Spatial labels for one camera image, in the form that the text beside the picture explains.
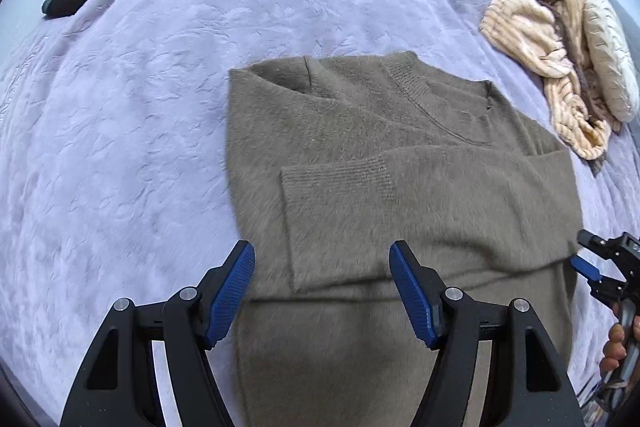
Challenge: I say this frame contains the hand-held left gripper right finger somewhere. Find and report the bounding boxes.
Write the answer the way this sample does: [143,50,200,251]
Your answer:
[389,240,586,427]

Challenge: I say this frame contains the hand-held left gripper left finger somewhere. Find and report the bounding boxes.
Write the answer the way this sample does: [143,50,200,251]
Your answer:
[60,240,256,427]

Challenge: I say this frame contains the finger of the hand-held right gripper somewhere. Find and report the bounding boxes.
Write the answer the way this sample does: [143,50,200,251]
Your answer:
[576,229,615,259]
[570,255,626,304]

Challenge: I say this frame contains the olive brown knit sweater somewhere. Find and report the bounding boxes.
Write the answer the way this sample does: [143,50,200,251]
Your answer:
[226,51,584,427]

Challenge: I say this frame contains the person's right hand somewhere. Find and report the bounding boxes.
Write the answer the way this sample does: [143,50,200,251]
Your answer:
[599,314,640,373]

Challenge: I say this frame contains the lavender embossed plush blanket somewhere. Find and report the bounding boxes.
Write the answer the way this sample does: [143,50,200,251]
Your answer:
[0,0,640,427]

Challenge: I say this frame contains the white cable-knit garment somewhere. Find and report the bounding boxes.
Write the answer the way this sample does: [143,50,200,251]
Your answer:
[582,0,640,124]

